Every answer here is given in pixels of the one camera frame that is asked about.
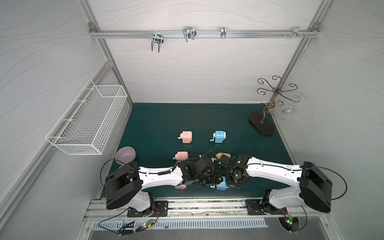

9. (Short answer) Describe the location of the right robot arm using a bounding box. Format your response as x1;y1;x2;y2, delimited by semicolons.
217;154;333;214

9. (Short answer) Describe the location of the aluminium top rail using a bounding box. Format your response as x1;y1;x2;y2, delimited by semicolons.
90;25;321;40

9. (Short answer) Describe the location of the white wire basket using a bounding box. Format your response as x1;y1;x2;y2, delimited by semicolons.
45;80;128;155

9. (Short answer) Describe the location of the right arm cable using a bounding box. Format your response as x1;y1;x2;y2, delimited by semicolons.
277;205;308;233

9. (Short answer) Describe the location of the pink sharpener front row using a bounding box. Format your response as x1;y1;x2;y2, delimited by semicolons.
175;185;187;190

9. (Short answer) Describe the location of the purple bowl rear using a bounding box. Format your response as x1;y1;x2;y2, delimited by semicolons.
115;147;136;165

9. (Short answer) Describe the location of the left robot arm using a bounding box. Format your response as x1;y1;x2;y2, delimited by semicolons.
105;155;224;212

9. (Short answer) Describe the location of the metal hook middle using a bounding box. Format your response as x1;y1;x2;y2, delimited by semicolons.
183;26;197;42

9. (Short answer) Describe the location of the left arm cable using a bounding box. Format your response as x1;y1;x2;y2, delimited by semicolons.
98;206;160;236

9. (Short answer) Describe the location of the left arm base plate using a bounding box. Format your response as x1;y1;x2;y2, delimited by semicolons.
127;201;169;218

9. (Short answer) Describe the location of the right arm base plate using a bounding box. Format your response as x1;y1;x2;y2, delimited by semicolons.
245;199;287;216

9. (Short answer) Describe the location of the metal hook right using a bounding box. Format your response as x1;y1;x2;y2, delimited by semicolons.
282;27;309;39

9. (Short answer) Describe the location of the pink sharpener row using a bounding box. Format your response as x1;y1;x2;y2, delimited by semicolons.
178;131;193;144
175;185;187;190
173;152;189;163

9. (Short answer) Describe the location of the blue sharpener row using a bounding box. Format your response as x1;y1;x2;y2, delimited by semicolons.
210;177;228;191
210;131;227;144

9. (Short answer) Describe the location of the blue sharpener front row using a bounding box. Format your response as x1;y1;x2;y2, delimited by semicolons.
210;177;228;191

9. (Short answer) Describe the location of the black metal hook stand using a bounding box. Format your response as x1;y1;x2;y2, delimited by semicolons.
249;78;301;135

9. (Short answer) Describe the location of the metal hook small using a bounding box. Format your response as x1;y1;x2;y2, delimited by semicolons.
221;27;227;39

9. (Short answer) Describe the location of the metal hook left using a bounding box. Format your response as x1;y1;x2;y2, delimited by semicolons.
151;33;164;53

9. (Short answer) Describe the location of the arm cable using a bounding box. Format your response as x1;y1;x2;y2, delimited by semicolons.
277;205;308;233
98;206;160;236

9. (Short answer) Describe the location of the white slotted cable duct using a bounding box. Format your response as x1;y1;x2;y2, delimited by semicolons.
92;218;268;232

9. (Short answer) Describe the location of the blue sharpener back row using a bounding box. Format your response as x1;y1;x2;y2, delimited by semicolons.
210;131;227;144

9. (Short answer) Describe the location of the yellow sharpener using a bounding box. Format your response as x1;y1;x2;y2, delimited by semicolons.
216;153;231;161

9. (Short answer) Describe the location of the pink sharpener back row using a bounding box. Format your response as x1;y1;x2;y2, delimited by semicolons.
178;131;193;144

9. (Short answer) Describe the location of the clear glass cup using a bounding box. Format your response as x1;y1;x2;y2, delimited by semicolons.
279;106;294;121

